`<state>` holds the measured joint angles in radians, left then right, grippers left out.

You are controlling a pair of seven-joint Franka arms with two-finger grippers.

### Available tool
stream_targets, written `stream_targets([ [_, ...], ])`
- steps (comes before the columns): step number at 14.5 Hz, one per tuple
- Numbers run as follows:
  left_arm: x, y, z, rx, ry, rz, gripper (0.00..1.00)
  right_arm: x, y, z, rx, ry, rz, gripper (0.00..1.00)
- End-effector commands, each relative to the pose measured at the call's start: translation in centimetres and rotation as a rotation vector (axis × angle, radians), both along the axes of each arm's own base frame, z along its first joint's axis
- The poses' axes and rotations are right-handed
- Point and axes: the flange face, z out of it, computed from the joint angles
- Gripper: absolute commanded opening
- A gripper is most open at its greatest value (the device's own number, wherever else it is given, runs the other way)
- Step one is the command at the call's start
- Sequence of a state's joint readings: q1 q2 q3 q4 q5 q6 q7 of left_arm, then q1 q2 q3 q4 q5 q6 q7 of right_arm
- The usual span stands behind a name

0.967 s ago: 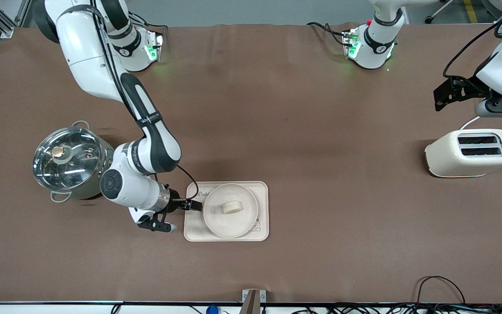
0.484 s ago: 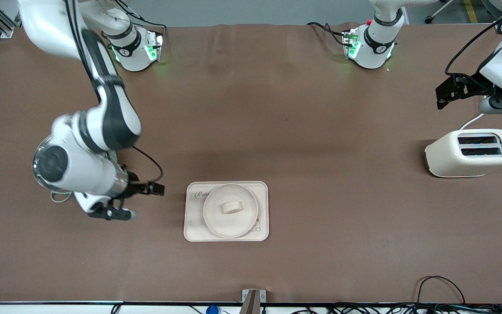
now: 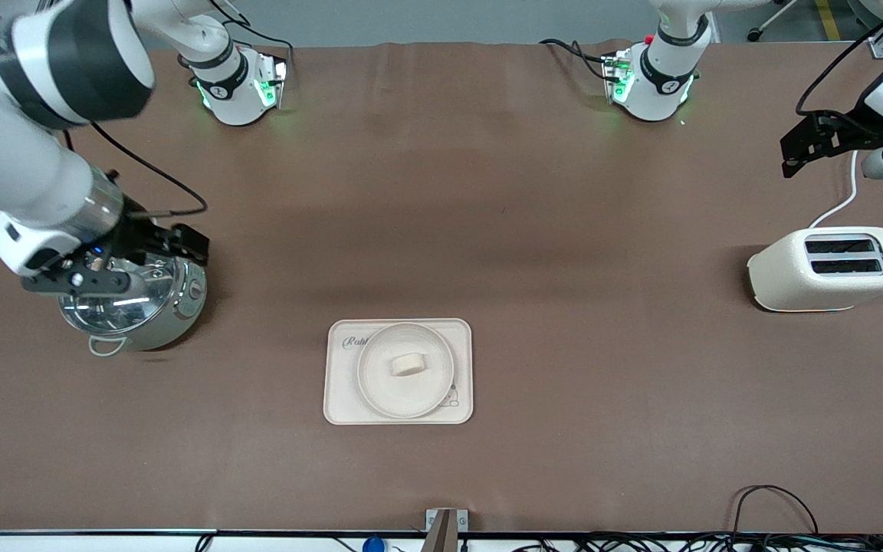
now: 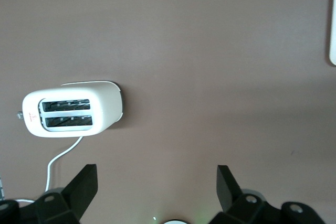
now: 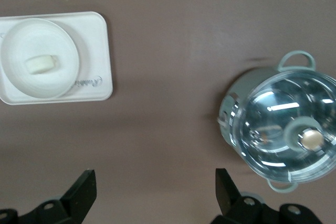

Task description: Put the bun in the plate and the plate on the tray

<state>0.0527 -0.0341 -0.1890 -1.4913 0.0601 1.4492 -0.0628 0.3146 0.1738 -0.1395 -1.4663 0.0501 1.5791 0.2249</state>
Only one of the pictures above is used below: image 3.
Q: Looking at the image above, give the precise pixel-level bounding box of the cream two-slot toaster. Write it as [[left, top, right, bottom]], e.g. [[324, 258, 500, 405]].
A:
[[747, 226, 883, 313]]

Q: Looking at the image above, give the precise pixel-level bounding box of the white toaster power cord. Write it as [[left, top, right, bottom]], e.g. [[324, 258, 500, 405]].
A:
[[808, 151, 858, 229]]

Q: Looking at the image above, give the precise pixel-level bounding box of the glass pot lid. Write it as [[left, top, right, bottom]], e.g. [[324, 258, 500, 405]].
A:
[[58, 257, 180, 337]]

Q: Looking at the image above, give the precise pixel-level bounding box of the brown table cover sheet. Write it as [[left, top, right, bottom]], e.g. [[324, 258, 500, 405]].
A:
[[0, 41, 883, 534]]

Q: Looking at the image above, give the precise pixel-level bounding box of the cream rabbit print tray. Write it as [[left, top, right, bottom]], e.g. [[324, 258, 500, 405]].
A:
[[323, 318, 474, 426]]

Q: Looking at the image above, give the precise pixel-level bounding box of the small white bun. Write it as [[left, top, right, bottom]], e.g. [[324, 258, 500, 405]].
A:
[[389, 352, 428, 377]]

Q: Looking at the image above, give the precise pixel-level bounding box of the black left base cable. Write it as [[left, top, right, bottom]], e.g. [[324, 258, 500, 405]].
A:
[[539, 38, 612, 82]]

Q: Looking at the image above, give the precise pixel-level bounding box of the round cream plate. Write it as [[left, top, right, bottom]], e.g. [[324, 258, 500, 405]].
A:
[[356, 323, 456, 420]]

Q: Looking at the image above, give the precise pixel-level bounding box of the pale green electric pot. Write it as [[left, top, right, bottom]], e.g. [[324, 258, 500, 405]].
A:
[[58, 253, 208, 358]]

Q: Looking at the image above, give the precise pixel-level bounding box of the office chair caster base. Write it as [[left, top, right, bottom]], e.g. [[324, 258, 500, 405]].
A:
[[747, 0, 804, 43]]

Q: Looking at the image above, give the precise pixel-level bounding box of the black looped floor cable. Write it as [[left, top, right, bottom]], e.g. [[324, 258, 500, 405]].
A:
[[732, 485, 820, 536]]

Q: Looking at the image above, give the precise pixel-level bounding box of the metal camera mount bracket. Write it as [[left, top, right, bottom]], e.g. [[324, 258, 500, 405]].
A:
[[425, 508, 468, 552]]

